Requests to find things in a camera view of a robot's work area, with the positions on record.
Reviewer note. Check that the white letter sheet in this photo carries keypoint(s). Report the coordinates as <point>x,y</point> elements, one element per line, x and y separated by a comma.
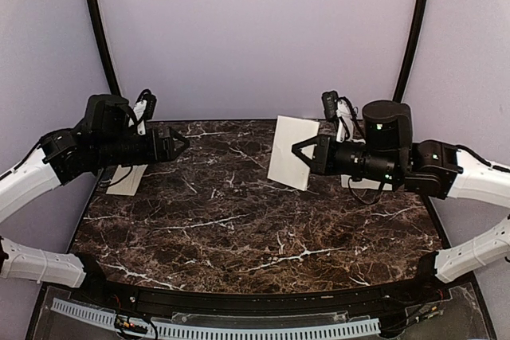
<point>284,166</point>

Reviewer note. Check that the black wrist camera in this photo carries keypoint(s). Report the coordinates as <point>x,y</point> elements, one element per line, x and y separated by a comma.
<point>339,111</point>
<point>144,110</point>

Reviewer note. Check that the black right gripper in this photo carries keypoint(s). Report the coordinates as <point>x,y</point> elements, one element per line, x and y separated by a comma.
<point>322,163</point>

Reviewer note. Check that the beige paper envelope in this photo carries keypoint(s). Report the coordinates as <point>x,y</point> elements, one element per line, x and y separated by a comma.
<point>125,181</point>

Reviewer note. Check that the white spare paper sheet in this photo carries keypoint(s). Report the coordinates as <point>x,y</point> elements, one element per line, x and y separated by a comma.
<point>364,184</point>

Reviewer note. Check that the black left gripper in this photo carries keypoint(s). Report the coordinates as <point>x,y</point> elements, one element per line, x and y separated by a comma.
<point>165,152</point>

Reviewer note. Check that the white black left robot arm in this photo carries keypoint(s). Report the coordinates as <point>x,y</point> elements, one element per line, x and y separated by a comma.
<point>111,133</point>

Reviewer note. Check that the white slotted cable duct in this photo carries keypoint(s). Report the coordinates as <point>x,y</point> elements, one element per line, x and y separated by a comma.
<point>166,329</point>

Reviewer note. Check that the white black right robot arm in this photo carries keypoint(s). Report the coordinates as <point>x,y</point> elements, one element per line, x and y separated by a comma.
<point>389,156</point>

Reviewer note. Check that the black right frame post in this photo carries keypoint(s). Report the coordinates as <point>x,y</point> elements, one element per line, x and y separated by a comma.
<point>410,51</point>

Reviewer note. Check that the black left frame post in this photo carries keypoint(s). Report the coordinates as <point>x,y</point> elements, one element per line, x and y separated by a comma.
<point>102,47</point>

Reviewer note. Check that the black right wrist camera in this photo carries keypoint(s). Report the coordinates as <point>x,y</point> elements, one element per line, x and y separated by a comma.
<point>339,111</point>

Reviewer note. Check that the black front table rail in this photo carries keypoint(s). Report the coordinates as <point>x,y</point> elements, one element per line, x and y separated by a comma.
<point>380,299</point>

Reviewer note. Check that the black frame post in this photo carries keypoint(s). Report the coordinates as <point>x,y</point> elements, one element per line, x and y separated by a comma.
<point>410,51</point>
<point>102,47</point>

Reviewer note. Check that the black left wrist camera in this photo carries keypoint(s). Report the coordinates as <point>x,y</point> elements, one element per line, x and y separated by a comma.
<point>144,110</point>

